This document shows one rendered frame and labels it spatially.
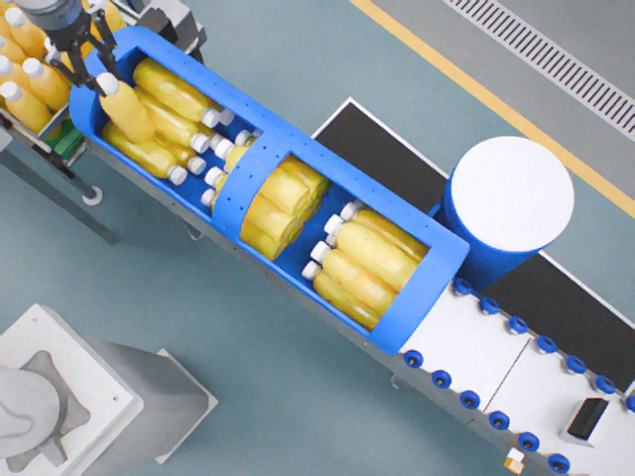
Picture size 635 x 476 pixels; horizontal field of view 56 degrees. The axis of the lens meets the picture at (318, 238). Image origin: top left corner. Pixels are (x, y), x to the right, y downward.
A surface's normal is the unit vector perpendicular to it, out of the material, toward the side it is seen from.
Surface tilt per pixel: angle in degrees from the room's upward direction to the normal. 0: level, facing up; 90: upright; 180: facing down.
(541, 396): 0
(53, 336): 5
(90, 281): 0
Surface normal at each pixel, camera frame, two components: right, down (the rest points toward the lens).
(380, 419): -0.01, -0.25
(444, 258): 0.21, -0.53
